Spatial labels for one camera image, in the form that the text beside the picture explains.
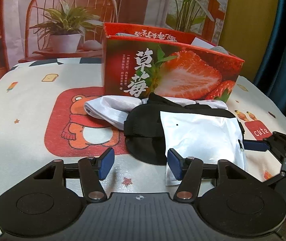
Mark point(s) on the printed living room backdrop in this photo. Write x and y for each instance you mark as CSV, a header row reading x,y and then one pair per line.
x,y
22,39

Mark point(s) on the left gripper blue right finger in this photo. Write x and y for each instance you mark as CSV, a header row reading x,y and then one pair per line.
x,y
177,164

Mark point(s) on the grey knit cloth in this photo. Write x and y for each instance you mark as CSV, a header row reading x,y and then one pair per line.
x,y
220,50

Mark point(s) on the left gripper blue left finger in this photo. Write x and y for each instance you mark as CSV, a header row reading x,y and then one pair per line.
x,y
103,164

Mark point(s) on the black eye mask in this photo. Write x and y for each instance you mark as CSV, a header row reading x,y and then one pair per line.
x,y
144,134

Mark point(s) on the red strawberry cardboard box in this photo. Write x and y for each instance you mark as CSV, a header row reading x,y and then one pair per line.
x,y
139,60

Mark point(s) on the cartoon print tablecloth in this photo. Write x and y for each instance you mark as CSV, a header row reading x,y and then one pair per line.
x,y
29,92

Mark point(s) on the white plastic bag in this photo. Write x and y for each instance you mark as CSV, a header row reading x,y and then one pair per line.
x,y
207,137

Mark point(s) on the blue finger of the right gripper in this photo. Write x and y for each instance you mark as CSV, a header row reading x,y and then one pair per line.
x,y
256,145

